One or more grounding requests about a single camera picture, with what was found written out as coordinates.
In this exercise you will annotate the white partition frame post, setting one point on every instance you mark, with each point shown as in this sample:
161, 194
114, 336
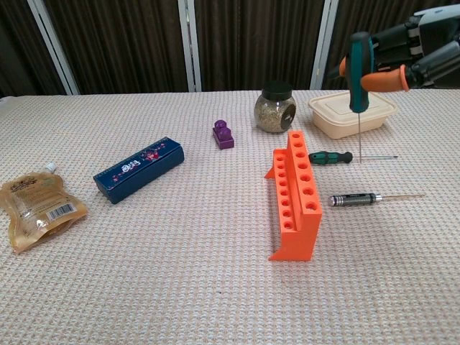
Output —
54, 46
323, 46
190, 46

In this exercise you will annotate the dark blue printed box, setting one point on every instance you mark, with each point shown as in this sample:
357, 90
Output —
138, 170

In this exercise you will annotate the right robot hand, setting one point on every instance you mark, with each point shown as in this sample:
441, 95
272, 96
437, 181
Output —
431, 46

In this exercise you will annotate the glass jar black lid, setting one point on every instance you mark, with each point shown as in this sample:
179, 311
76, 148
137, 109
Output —
271, 115

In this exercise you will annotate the orange screwdriver rack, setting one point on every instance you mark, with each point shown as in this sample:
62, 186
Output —
302, 233

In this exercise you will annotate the beige lidded lunch box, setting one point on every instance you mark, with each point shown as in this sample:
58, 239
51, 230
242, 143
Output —
338, 120

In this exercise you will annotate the silver black precision screwdriver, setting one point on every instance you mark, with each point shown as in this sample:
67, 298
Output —
354, 199

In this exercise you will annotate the purple toy block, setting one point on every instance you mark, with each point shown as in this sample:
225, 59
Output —
223, 136

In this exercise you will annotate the beige woven tablecloth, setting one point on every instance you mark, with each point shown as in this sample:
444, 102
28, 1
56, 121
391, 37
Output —
179, 287

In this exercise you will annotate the brown drink pouch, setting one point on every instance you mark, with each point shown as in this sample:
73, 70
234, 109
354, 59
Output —
32, 208

